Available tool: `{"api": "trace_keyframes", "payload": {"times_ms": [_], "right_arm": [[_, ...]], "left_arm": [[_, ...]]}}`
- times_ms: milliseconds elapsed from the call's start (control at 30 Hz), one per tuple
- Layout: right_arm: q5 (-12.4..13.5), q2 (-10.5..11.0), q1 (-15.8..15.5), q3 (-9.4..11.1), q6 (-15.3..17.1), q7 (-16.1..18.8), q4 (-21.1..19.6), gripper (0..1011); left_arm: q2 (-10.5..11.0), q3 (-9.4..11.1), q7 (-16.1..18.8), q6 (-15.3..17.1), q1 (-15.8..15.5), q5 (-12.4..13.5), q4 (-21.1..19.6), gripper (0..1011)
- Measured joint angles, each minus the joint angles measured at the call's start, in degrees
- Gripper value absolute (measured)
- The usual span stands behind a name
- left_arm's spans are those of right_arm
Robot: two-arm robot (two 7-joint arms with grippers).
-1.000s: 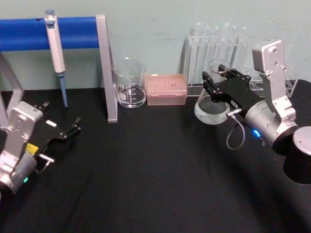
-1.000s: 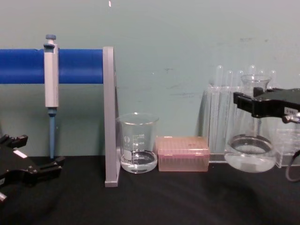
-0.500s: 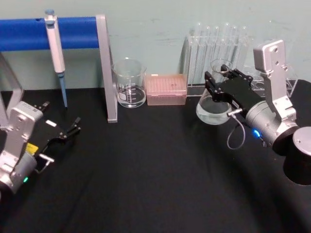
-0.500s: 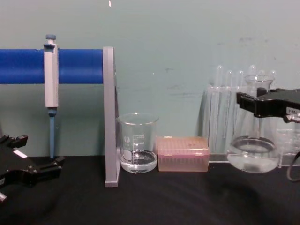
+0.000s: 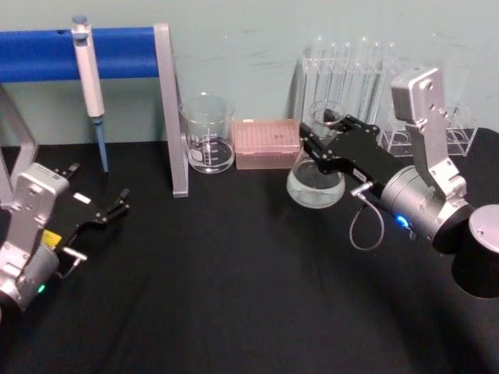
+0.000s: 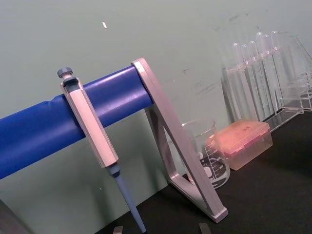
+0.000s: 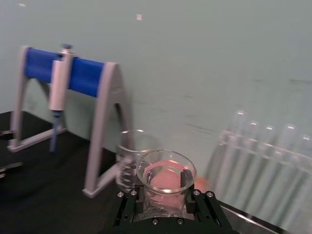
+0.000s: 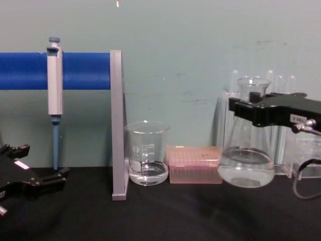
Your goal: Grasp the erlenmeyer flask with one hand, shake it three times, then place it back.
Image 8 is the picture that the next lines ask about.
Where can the glass beaker with water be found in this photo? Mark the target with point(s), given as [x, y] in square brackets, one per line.
[148, 173]

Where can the grey pipette with blue tip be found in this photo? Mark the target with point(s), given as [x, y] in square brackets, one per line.
[55, 82]

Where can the pink pipette tip box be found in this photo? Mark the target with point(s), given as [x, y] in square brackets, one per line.
[193, 170]

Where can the glass conical flask with water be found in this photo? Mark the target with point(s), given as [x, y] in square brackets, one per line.
[244, 170]

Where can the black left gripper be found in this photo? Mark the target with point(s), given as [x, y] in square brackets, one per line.
[15, 178]

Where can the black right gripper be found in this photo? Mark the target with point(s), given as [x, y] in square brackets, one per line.
[278, 110]

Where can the blue stand bar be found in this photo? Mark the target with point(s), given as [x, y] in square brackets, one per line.
[85, 70]

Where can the clear plastic box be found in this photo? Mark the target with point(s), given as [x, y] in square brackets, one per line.
[307, 150]

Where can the black table cloth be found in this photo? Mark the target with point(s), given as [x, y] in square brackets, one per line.
[160, 216]

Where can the clear acrylic tube rack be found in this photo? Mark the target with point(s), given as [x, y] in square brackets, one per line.
[282, 150]

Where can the grey stand upright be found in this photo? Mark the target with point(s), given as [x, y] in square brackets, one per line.
[117, 125]

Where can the clear test tube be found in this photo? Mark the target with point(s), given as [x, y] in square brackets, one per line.
[292, 84]
[279, 84]
[270, 75]
[235, 80]
[247, 76]
[257, 76]

